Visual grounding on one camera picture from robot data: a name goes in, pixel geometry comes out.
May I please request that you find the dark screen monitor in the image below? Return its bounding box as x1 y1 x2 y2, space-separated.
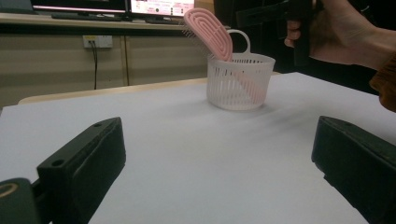
30 0 128 15

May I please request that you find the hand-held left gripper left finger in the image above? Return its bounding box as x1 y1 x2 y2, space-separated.
31 117 127 224

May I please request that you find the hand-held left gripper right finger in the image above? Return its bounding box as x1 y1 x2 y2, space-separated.
311 115 396 224

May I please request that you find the pink plastic spatula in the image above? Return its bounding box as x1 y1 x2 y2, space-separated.
181 7 267 105

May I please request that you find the bright screen monitor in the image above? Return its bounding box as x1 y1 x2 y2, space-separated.
129 0 196 19

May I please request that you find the white slotted plastic basket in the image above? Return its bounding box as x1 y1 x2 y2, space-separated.
205 28 276 112

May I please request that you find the white table mat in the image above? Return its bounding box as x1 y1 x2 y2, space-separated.
0 72 396 224

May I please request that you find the white wall socket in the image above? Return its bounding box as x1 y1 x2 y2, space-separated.
82 35 114 49

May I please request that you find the black power cable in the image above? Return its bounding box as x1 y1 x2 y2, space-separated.
89 41 99 91

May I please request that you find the black keyboard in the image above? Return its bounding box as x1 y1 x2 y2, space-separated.
50 12 123 22
144 17 189 26

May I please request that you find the beige counter with cabinets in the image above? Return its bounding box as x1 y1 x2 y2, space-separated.
0 12 219 108

